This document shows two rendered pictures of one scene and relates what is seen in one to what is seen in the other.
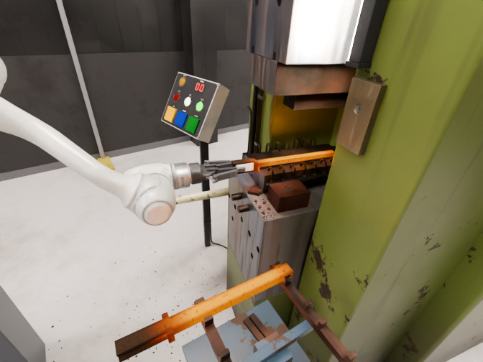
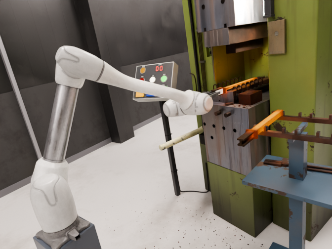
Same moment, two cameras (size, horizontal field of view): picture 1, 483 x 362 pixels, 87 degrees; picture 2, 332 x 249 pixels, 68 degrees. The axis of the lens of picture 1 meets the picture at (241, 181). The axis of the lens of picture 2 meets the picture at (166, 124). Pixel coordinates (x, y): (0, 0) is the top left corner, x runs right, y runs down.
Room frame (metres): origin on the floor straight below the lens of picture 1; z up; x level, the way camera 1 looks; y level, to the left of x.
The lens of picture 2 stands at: (-0.56, 0.67, 1.33)
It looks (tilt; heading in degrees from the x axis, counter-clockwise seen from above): 18 degrees down; 347
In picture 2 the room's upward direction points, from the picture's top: 9 degrees counter-clockwise
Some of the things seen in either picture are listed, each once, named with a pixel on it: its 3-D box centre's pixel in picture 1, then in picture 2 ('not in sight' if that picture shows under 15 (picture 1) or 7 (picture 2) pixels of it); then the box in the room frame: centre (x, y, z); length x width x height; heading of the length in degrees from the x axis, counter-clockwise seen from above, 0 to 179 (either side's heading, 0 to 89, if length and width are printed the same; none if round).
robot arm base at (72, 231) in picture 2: not in sight; (63, 227); (0.47, 0.98, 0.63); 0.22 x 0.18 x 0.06; 36
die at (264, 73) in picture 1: (317, 72); (237, 34); (0.95, -0.24, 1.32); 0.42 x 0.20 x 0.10; 112
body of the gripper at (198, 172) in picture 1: (202, 172); not in sight; (0.77, 0.14, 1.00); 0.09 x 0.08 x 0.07; 112
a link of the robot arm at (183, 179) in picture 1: (181, 175); not in sight; (0.75, 0.21, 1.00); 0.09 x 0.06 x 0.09; 22
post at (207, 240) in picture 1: (205, 185); (169, 141); (1.36, 0.23, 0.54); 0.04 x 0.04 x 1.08; 22
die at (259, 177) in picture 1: (299, 163); (240, 88); (0.95, -0.24, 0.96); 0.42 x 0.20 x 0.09; 112
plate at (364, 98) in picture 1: (358, 116); (277, 37); (0.63, -0.28, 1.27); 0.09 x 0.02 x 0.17; 22
